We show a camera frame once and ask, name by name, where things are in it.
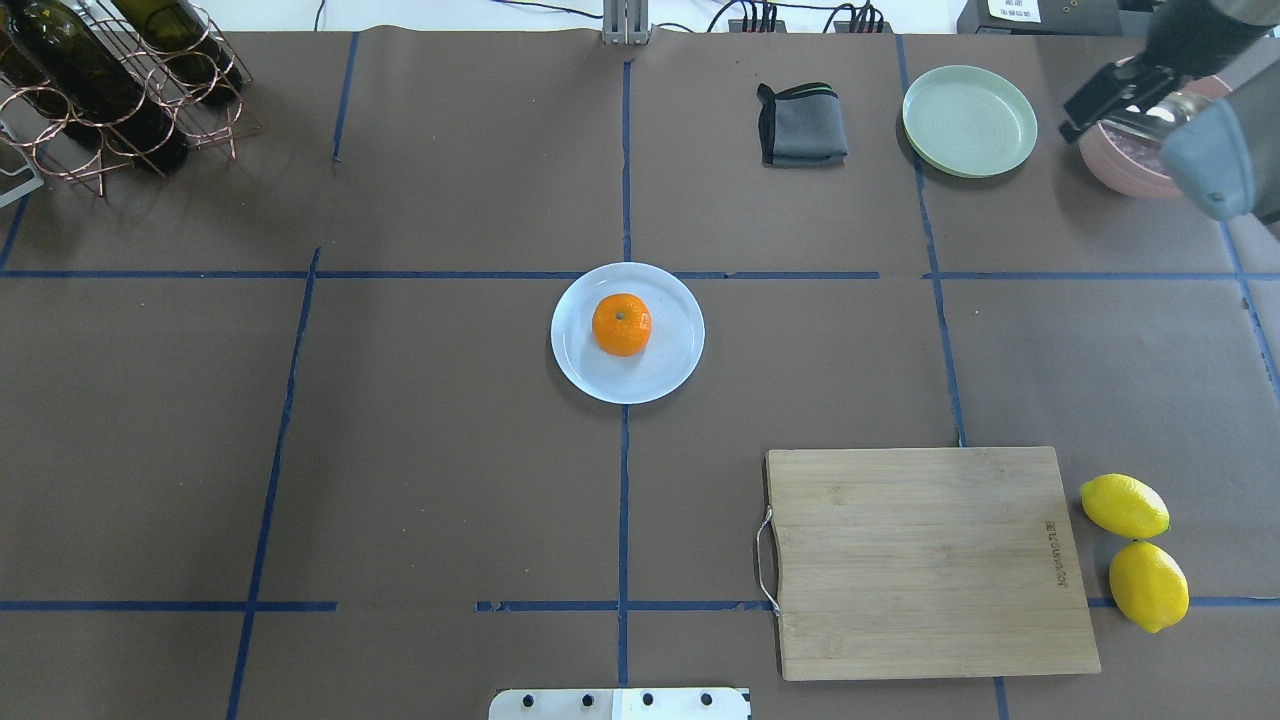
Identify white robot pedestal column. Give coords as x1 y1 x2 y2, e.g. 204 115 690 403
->
488 685 753 719

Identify black desktop box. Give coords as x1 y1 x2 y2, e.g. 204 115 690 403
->
955 1 1123 36

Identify black orange power strip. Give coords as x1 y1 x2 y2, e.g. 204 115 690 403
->
707 1 893 35

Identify dark wine bottle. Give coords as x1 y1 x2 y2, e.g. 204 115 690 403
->
1 26 49 90
3 1 189 176
113 1 244 108

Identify copper wire bottle rack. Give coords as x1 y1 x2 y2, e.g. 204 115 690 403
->
3 1 262 196

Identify pink bowl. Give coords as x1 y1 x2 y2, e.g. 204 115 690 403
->
1078 122 1183 200

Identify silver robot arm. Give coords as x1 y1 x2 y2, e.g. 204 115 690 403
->
1059 1 1279 236

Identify yellow lemon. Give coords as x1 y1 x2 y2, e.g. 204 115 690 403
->
1080 473 1171 541
1107 541 1190 634

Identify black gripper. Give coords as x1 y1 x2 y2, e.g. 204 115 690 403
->
1059 1 1279 145

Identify rear dark wine bottle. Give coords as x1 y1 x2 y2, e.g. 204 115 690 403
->
1 26 49 90

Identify folded dark grey cloth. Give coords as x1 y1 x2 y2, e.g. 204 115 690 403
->
756 82 849 168

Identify right yellow lemon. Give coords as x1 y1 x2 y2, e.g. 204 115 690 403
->
1107 541 1190 634

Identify bamboo cutting board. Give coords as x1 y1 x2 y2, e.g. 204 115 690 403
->
763 446 1101 682

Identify light green plate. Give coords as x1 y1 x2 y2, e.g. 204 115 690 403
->
901 65 1039 179

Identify front dark wine bottle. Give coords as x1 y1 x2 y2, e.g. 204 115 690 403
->
3 1 189 176

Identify metal scoop spoon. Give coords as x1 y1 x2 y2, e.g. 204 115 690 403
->
1100 90 1213 142

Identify orange fruit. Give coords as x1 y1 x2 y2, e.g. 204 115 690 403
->
591 293 653 357

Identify aluminium frame post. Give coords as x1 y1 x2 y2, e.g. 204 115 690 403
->
602 0 652 46

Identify left yellow lemon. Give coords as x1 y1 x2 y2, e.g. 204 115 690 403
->
1080 473 1171 541

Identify light blue plate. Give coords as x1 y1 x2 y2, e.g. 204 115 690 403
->
550 263 705 405

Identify middle dark wine bottle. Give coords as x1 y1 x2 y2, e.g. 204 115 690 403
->
113 1 244 108

